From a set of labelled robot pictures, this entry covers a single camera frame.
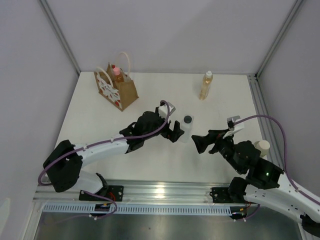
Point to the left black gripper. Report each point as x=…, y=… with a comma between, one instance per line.
x=175, y=134

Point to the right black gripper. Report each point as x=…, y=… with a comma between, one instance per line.
x=213, y=137

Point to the white bottle black cap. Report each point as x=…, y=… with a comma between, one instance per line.
x=186, y=125

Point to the pink capped small bottle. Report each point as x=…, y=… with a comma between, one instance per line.
x=118, y=74

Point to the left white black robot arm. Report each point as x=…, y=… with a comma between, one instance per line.
x=64, y=166

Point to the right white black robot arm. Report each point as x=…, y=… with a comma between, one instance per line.
x=264, y=183

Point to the brown canvas tote bag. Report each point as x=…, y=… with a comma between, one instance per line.
x=119, y=94

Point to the cream capped white bottle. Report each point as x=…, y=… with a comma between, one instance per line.
x=263, y=146

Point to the amber liquid clear bottle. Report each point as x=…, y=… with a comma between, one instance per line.
x=206, y=83

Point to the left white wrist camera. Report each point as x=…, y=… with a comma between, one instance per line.
x=166, y=109

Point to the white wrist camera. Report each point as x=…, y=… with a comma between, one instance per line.
x=234, y=126
x=166, y=109

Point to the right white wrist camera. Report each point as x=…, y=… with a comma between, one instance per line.
x=234, y=126

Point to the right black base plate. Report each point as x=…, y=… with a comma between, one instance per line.
x=220, y=195

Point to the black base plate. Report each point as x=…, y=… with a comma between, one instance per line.
x=113, y=192
x=220, y=195

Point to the right side aluminium rail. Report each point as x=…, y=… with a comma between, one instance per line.
x=269, y=129

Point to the aluminium mounting rail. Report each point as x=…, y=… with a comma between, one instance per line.
x=143, y=192

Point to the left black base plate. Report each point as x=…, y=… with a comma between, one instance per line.
x=113, y=192

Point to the white slotted cable duct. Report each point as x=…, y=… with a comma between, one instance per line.
x=91, y=208

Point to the right aluminium frame post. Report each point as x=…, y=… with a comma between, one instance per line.
x=284, y=28

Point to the aluminium frame post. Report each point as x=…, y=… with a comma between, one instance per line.
x=284, y=28
x=52, y=20

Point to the left aluminium frame post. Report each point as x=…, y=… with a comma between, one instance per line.
x=52, y=20

